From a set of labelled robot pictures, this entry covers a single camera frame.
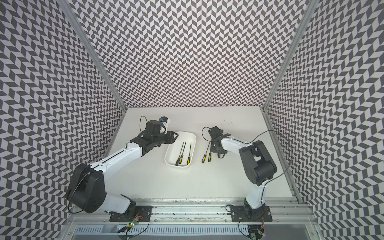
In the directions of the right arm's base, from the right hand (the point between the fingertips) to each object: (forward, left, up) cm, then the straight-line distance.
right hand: (218, 151), depth 96 cm
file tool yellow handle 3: (-5, +6, +2) cm, 8 cm away
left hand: (+2, +26, +15) cm, 30 cm away
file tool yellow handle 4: (-3, +8, +1) cm, 9 cm away
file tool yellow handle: (-8, +25, +3) cm, 27 cm away
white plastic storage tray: (0, +29, +1) cm, 29 cm away
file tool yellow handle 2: (-4, +23, +1) cm, 23 cm away
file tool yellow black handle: (-5, +19, +2) cm, 19 cm away
